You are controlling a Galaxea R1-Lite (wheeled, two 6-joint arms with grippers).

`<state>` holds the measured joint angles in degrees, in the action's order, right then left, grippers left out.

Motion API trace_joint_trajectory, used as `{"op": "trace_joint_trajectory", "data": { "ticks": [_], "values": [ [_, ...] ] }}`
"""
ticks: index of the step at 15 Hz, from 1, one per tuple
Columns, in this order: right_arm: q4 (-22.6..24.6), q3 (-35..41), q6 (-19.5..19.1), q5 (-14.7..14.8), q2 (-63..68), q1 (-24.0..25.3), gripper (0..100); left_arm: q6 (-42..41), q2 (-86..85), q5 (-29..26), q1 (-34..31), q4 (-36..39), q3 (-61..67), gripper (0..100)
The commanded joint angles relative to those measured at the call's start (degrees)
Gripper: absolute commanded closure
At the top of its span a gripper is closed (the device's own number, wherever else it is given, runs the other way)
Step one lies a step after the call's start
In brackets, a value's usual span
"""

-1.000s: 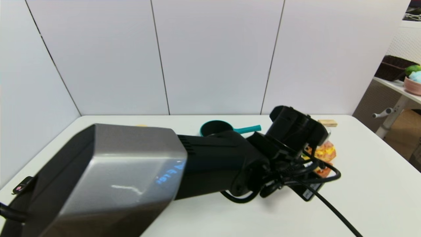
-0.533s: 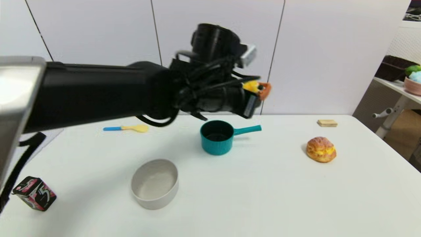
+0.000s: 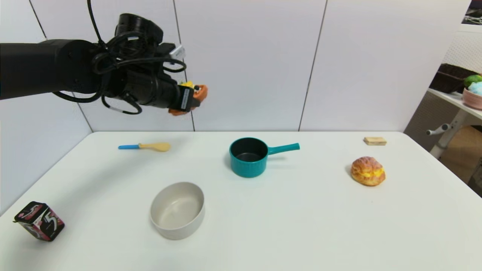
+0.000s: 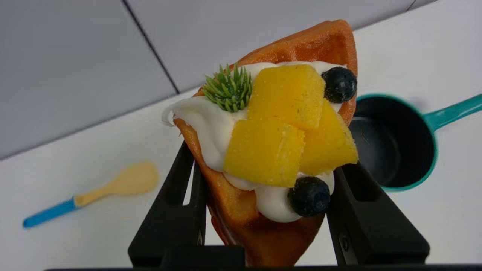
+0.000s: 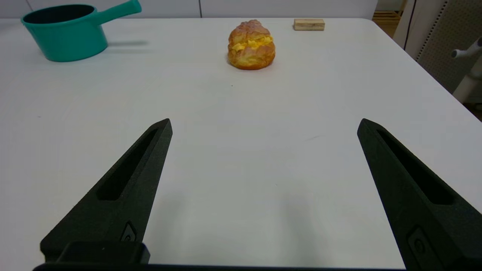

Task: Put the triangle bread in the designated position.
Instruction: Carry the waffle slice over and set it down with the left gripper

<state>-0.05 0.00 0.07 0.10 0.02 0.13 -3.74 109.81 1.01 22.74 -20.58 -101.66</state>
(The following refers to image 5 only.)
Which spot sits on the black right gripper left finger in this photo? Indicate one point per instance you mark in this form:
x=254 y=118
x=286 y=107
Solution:
x=113 y=203

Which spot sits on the small wooden block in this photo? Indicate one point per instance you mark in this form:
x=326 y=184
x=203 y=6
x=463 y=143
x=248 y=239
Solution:
x=309 y=24

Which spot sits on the white side table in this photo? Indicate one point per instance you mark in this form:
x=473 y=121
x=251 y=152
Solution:
x=469 y=71

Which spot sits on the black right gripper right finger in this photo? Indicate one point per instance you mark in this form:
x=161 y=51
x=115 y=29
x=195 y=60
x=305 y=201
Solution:
x=418 y=199

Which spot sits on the cream puff bread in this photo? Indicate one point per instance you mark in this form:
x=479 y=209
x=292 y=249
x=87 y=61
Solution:
x=251 y=46

